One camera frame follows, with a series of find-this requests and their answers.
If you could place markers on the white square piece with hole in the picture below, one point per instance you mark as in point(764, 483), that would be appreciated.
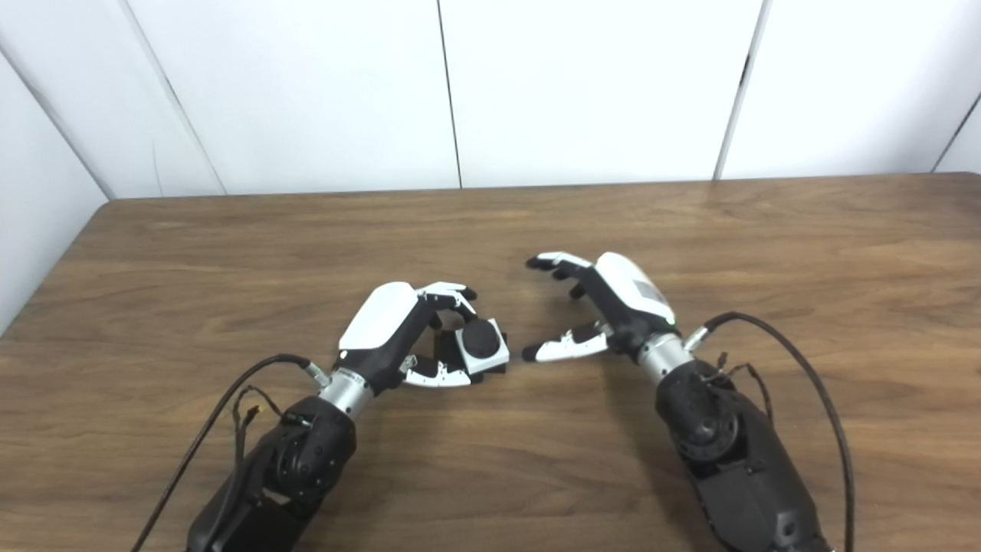
point(498, 354)

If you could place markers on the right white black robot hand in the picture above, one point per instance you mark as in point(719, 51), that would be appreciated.
point(628, 295)

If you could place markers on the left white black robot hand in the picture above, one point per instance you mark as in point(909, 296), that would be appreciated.
point(379, 322)

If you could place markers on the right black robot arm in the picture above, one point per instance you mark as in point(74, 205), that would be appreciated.
point(728, 452)

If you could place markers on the black peg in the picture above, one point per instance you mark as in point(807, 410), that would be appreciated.
point(480, 339)

